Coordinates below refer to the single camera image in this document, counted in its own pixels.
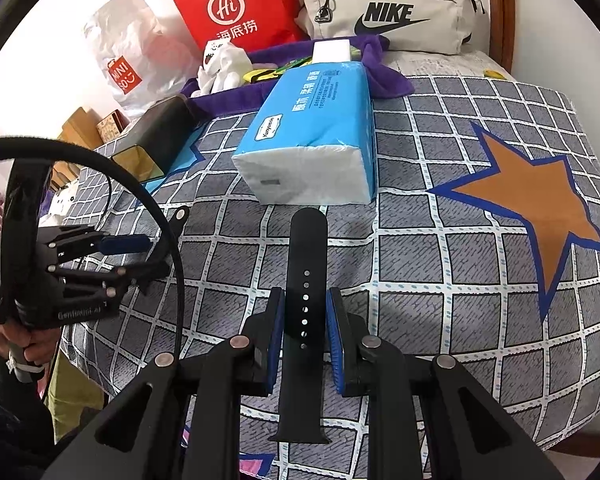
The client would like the plain cardboard box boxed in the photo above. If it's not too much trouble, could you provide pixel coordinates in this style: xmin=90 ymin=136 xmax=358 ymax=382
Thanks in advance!
xmin=57 ymin=107 xmax=98 ymax=148

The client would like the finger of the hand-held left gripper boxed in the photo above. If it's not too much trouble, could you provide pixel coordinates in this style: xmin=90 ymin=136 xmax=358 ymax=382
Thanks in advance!
xmin=40 ymin=205 xmax=191 ymax=268
xmin=47 ymin=260 xmax=168 ymax=298

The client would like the white sponge block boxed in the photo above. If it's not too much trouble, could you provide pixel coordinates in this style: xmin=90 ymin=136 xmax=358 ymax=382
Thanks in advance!
xmin=311 ymin=39 xmax=357 ymax=64

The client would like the dark green tea tin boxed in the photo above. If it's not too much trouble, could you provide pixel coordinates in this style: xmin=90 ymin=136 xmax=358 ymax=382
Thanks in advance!
xmin=110 ymin=95 xmax=198 ymax=177

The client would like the person's left forearm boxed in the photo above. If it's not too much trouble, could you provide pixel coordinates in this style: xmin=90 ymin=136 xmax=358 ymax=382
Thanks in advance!
xmin=0 ymin=355 xmax=106 ymax=480

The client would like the blue tissue pack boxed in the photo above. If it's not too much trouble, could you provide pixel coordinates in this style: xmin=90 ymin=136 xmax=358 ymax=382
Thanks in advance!
xmin=230 ymin=60 xmax=378 ymax=206

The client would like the grey grid star bedsheet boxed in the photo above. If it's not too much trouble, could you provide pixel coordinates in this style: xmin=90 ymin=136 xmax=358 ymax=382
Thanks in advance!
xmin=60 ymin=50 xmax=600 ymax=480

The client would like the yellow and black pouch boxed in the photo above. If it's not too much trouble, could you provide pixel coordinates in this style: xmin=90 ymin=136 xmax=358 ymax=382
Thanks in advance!
xmin=243 ymin=67 xmax=281 ymax=83

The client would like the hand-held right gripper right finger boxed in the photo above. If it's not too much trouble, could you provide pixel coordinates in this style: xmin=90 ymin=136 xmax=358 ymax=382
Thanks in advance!
xmin=326 ymin=287 xmax=568 ymax=480

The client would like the black watch strap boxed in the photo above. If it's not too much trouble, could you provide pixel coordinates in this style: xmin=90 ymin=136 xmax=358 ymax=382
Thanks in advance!
xmin=269 ymin=208 xmax=331 ymax=445

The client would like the black cable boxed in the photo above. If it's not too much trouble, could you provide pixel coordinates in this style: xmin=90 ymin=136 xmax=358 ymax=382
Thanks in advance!
xmin=0 ymin=135 xmax=183 ymax=448

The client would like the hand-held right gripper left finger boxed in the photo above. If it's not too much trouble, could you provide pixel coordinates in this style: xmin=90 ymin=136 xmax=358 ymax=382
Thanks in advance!
xmin=40 ymin=287 xmax=287 ymax=480

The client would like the small white bag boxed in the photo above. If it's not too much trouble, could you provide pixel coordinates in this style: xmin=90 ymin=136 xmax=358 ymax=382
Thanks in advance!
xmin=37 ymin=185 xmax=81 ymax=226

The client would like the purple towel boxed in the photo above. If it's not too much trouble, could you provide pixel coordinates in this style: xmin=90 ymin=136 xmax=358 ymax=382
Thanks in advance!
xmin=180 ymin=35 xmax=415 ymax=116

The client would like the patterned cardboard box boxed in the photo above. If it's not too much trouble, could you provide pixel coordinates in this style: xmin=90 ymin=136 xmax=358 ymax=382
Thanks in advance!
xmin=96 ymin=110 xmax=130 ymax=143

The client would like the red paper bag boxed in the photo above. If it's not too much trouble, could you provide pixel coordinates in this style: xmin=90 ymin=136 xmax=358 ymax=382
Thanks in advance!
xmin=168 ymin=0 xmax=306 ymax=52

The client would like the person's left hand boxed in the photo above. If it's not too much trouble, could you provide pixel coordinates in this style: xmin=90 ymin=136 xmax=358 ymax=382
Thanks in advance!
xmin=0 ymin=317 xmax=61 ymax=386

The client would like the wooden headboard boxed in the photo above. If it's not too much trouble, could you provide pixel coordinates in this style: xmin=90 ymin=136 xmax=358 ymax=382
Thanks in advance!
xmin=485 ymin=0 xmax=516 ymax=73

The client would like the white plastic shopping bag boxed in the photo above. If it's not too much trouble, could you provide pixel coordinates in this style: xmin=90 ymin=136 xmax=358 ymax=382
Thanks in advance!
xmin=82 ymin=0 xmax=201 ymax=118

